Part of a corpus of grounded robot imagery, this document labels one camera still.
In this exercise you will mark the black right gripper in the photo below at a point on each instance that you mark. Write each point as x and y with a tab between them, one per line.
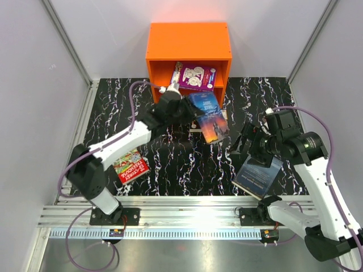
252	132

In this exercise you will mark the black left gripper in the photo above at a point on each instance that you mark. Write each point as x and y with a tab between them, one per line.
192	111

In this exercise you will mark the black book with white text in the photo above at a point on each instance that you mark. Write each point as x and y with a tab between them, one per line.
195	127

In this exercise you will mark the Jane Eyre book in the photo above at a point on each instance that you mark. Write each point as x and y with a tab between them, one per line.
210	119

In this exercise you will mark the purple paperback book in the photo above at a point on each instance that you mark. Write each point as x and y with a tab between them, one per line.
194	76

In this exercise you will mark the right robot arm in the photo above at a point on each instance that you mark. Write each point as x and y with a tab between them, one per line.
333	232

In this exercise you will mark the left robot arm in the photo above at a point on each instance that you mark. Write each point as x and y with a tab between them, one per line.
87	165

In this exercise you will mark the dark blue book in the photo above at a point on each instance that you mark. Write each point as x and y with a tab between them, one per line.
256	180

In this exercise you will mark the red Treehouse book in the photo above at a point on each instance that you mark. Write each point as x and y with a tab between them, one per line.
130	166

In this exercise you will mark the orange wooden shelf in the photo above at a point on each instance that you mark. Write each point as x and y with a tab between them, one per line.
206	43

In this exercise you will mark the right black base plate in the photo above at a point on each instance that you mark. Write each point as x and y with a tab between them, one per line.
249	217

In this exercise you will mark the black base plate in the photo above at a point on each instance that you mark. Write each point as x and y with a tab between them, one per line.
249	217
126	215

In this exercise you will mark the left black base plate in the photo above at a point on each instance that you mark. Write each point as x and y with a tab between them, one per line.
126	215

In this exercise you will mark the slotted cable duct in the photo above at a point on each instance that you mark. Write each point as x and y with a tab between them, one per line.
165	234

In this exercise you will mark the aluminium rail frame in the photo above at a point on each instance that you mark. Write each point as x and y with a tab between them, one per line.
110	39

